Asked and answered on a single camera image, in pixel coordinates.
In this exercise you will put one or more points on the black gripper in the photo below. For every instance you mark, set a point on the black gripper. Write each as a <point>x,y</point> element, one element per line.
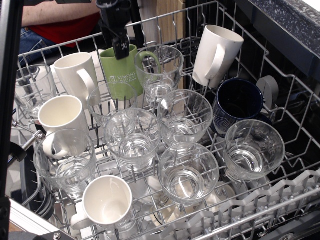
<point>115,15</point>

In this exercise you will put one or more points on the green Simons Institute mug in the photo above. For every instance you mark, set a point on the green Simons Institute mug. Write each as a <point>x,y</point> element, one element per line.
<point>121,74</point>

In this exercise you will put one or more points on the person's bare forearm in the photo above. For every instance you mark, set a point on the person's bare forearm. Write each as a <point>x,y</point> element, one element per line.
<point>50,12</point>

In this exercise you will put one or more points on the tall white mug rear left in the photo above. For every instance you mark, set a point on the tall white mug rear left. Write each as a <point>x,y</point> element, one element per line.
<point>77,74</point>

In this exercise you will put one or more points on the tall white mug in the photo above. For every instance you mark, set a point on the tall white mug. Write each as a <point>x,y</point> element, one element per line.
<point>217,51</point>
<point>77,74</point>

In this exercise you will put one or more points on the clear glass before green mug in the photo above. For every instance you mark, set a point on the clear glass before green mug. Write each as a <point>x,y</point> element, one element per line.
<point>108,99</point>

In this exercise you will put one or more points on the white mug left middle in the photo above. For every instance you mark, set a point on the white mug left middle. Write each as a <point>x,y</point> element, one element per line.
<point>65,123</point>

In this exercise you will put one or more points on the tall white mug rear right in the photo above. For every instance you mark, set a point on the tall white mug rear right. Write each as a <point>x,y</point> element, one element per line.
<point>217,51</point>

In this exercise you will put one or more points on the dark blue mug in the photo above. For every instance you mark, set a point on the dark blue mug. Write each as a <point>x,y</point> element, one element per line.
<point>235,100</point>

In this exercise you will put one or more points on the white mug front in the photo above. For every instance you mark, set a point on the white mug front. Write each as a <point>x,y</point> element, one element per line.
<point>106,202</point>

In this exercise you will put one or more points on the clear glass rear centre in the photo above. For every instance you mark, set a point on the clear glass rear centre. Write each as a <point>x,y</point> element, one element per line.
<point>159,71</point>

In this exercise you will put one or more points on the clear glass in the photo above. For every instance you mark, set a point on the clear glass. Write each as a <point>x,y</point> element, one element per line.
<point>252,149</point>
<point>188,173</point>
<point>66,160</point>
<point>133,137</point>
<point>34,86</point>
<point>159,71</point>
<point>184,116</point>

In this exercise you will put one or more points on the person in red shirt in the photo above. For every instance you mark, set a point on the person in red shirt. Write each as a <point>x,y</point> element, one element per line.
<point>35,37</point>

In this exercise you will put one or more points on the clear glass centre right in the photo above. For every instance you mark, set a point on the clear glass centre right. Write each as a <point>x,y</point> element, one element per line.
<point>184,116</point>

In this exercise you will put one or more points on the clear glass far left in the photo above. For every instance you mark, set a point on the clear glass far left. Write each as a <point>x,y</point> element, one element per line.
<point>34,86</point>

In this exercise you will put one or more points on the clear glass front left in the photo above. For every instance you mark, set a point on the clear glass front left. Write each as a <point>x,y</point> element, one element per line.
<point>66,160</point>

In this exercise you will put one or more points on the clear glass front centre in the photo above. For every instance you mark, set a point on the clear glass front centre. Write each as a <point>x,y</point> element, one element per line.
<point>188,173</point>

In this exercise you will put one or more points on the speckled dark countertop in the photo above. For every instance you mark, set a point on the speckled dark countertop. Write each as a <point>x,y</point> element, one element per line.
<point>292,27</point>

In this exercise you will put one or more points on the grey wire dishwasher rack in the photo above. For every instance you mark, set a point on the grey wire dishwasher rack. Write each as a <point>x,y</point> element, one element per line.
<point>285,205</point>

